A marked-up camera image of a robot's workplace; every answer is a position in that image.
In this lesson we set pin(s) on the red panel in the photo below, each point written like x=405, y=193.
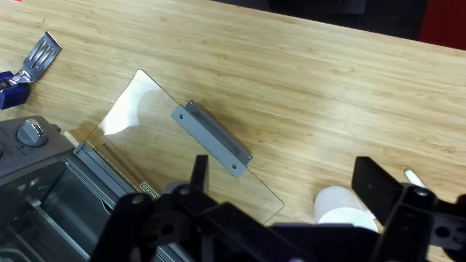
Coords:
x=444, y=22

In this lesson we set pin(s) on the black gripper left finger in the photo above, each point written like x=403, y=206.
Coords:
x=146, y=228

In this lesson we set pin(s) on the blue spatula holder block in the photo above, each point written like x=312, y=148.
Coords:
x=12, y=92

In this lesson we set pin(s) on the white plastic mug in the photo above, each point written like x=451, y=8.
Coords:
x=339, y=206

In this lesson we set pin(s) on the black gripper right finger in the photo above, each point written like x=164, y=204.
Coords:
x=412, y=219

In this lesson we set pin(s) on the grey toaster oven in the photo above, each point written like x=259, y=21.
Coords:
x=44, y=194

